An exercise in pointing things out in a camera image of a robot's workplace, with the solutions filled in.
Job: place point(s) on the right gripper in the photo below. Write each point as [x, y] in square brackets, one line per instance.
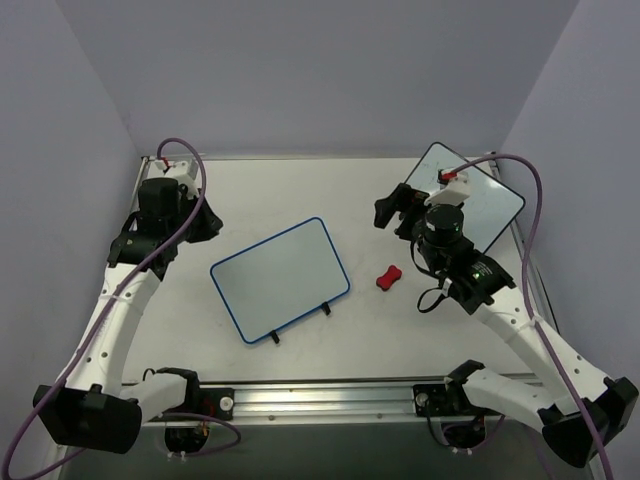
[400, 209]

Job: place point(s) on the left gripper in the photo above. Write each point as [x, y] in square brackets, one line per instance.
[204, 226]

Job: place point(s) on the red whiteboard eraser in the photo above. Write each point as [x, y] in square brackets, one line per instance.
[386, 281]

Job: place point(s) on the blue framed whiteboard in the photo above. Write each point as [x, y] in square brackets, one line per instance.
[280, 280]

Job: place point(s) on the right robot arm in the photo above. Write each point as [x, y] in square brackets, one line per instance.
[488, 293]

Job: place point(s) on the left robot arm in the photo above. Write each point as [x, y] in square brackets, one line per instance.
[136, 266]

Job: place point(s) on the black framed whiteboard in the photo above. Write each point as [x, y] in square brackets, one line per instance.
[492, 205]

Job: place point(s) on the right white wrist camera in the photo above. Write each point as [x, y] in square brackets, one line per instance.
[455, 189]

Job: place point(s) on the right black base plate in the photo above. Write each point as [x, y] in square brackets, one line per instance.
[432, 399]

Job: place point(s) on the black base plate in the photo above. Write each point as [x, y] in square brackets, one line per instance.
[217, 402]
[432, 399]

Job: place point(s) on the aluminium front rail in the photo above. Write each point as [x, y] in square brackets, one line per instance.
[320, 400]

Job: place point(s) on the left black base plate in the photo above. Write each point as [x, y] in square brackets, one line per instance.
[217, 402]

